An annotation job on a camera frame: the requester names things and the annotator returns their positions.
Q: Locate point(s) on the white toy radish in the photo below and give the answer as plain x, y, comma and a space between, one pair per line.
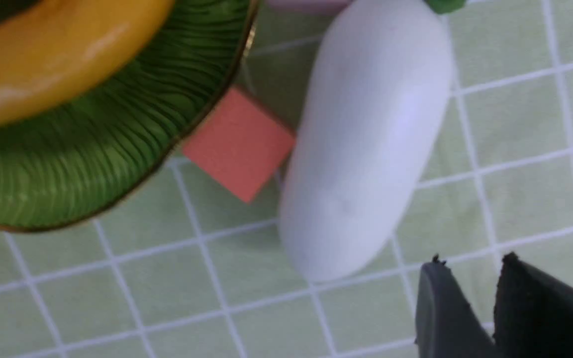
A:
376, 100

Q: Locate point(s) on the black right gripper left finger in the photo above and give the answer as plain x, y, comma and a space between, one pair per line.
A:
445, 324

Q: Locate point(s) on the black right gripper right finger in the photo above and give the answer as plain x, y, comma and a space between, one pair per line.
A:
533, 312

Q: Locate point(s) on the orange yellow toy mango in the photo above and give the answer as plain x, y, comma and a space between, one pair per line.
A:
59, 49

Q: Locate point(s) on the red foam cube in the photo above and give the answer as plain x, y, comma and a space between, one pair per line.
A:
239, 145

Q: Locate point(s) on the green checkered tablecloth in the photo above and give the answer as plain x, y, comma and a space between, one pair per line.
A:
183, 269

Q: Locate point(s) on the green glass leaf plate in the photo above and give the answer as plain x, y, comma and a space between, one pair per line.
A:
81, 157

